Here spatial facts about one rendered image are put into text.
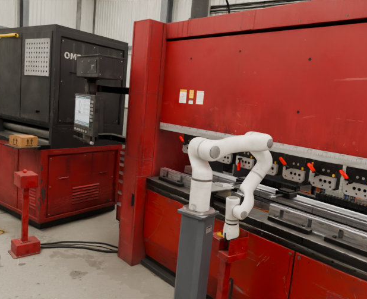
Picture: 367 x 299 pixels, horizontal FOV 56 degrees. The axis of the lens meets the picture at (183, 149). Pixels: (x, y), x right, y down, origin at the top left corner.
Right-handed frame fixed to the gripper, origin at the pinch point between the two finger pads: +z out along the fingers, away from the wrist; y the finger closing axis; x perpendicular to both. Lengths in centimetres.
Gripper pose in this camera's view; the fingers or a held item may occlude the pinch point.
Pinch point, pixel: (230, 245)
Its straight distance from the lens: 227.9
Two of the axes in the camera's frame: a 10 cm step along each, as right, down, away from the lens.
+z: -0.2, 9.8, 1.9
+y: -8.4, 0.9, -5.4
